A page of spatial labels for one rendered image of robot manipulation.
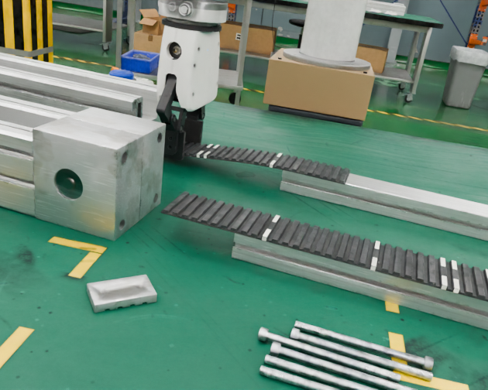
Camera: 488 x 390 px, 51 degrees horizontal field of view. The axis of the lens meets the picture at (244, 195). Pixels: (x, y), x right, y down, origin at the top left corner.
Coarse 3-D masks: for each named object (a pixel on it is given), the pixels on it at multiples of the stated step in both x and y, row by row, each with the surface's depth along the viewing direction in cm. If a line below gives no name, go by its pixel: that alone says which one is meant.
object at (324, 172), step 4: (320, 164) 68; (324, 164) 67; (320, 168) 66; (324, 168) 66; (328, 168) 66; (332, 168) 67; (316, 172) 65; (320, 172) 65; (324, 172) 65; (328, 172) 65; (332, 172) 66; (312, 176) 64; (316, 176) 64; (320, 176) 64; (324, 176) 63; (328, 176) 64; (328, 180) 63
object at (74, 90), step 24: (0, 72) 70; (24, 72) 71; (48, 72) 76; (72, 72) 75; (24, 96) 70; (48, 96) 70; (72, 96) 68; (96, 96) 66; (120, 96) 66; (144, 96) 72
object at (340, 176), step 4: (336, 168) 67; (340, 168) 67; (348, 168) 67; (336, 172) 65; (340, 172) 66; (344, 172) 66; (348, 172) 66; (332, 176) 64; (336, 176) 64; (340, 176) 65; (344, 176) 64; (332, 180) 63; (336, 180) 63; (340, 180) 63; (344, 180) 63; (344, 184) 63
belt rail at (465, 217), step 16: (288, 176) 65; (304, 176) 65; (352, 176) 66; (304, 192) 66; (320, 192) 65; (336, 192) 65; (352, 192) 64; (368, 192) 63; (384, 192) 62; (400, 192) 63; (416, 192) 64; (368, 208) 64; (384, 208) 63; (400, 208) 63; (416, 208) 62; (432, 208) 61; (448, 208) 61; (464, 208) 61; (480, 208) 62; (432, 224) 62; (448, 224) 61; (464, 224) 61; (480, 224) 60
